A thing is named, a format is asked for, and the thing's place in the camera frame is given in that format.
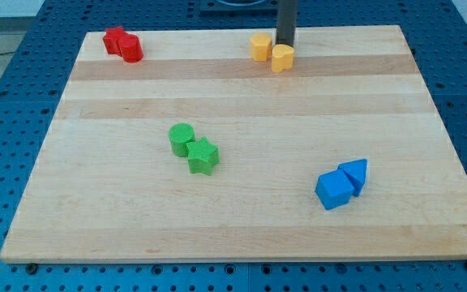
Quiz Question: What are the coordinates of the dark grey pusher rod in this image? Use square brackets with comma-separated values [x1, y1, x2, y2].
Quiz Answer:
[276, 0, 298, 47]

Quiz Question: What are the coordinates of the yellow heart block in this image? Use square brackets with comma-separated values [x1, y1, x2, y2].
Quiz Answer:
[271, 44, 295, 73]

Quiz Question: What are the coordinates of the wooden board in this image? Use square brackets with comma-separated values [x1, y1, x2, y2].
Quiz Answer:
[0, 25, 467, 264]

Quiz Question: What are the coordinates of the yellow hexagon block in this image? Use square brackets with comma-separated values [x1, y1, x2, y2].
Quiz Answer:
[250, 32, 272, 62]

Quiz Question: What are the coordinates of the green cylinder block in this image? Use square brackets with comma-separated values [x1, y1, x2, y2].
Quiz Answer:
[168, 123, 195, 157]

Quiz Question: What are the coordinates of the green star block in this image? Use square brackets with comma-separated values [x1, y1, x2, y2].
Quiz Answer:
[186, 136, 220, 176]

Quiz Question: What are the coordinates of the red cylinder block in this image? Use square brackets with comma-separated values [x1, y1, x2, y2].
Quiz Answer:
[118, 34, 144, 62]

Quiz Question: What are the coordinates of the blue triangle block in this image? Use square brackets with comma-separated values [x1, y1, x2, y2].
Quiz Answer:
[338, 159, 368, 197]

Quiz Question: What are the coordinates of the blue cube block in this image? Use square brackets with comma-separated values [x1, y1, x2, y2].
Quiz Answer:
[315, 170, 355, 210]

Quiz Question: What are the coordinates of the red star block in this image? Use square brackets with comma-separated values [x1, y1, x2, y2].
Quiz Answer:
[102, 26, 126, 56]

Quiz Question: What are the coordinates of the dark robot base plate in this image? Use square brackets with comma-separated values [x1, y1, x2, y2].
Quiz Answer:
[197, 0, 279, 15]

